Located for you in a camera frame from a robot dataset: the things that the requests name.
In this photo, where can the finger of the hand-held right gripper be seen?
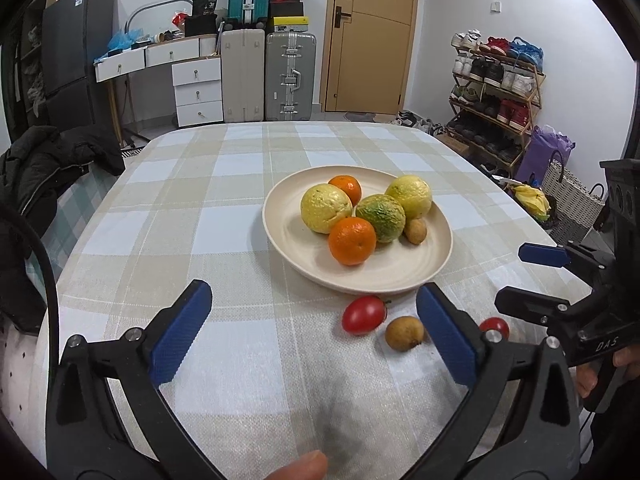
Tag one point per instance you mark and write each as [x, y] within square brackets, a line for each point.
[530, 302]
[542, 254]

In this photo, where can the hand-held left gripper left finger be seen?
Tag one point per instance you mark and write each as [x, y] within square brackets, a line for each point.
[180, 335]

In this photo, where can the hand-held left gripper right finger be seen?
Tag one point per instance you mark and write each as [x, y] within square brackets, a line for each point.
[450, 335]

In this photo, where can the red tomato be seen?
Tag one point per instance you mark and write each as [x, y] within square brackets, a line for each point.
[497, 327]
[362, 315]

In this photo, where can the brown longan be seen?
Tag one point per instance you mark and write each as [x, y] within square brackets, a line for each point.
[402, 333]
[416, 231]

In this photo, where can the orange mandarin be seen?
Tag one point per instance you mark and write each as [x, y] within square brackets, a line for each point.
[347, 187]
[352, 241]

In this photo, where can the green-patched yellow guava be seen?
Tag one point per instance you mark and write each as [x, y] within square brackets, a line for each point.
[382, 217]

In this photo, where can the smooth yellow guava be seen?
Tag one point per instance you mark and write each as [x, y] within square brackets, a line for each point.
[410, 194]

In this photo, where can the cream round plate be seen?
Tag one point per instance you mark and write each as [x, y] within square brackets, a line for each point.
[310, 255]

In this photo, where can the wrinkled yellow guava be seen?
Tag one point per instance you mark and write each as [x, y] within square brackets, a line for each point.
[324, 207]

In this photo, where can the person's right hand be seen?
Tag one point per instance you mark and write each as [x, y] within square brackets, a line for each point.
[585, 380]

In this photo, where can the person's left hand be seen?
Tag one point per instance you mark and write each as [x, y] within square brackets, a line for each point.
[302, 467]

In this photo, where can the white woven basket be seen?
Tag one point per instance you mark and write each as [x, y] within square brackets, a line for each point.
[570, 202]

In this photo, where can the purple bag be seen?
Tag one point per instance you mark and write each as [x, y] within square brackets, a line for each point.
[550, 152]

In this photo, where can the beige checked tablecloth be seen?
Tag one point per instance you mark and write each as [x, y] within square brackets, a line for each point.
[200, 200]

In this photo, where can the small cardboard box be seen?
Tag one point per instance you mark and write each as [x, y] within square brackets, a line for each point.
[452, 143]

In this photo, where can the white dotted cloth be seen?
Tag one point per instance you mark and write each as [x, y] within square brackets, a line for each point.
[15, 375]

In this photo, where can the teal plaid cushion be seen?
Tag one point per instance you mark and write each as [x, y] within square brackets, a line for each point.
[75, 200]

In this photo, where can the wooden shoe rack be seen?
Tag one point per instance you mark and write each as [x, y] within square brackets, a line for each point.
[492, 87]

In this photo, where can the scattered white sneakers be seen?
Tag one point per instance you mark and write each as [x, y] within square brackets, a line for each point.
[417, 121]

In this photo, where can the rows of assorted shoes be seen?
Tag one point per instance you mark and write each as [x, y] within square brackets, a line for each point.
[500, 72]

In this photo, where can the black padded jacket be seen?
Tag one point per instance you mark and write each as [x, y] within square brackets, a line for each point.
[45, 160]

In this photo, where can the white drawer unit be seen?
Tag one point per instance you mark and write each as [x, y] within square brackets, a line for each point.
[197, 92]

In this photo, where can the tan wooden door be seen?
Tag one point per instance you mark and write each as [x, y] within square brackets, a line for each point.
[370, 60]

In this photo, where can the beige suitcase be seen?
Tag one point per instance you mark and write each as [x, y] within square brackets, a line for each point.
[242, 75]

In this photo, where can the white desk with drawers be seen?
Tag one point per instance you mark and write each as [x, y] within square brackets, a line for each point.
[120, 66]

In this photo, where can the silver suitcase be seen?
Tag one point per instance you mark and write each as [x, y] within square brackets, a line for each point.
[291, 75]

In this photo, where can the blue plastic bag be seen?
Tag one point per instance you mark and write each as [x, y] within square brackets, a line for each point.
[125, 41]

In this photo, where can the dark grey fridge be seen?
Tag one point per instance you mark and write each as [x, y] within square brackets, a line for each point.
[75, 45]

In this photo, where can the black storage box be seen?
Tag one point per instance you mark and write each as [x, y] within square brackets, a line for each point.
[201, 25]

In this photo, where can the red bag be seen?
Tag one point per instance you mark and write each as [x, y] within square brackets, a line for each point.
[181, 19]

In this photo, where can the dark open shelf cabinet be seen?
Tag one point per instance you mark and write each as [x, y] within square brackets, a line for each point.
[30, 50]

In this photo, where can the grey arched lamp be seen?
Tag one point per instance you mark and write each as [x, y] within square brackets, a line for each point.
[145, 7]

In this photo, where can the yellow and white box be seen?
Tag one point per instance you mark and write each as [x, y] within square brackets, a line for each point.
[291, 24]

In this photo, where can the black paper bag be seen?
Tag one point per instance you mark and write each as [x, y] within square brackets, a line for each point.
[205, 4]

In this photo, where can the plain black shoe box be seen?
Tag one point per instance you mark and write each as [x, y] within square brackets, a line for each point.
[286, 9]

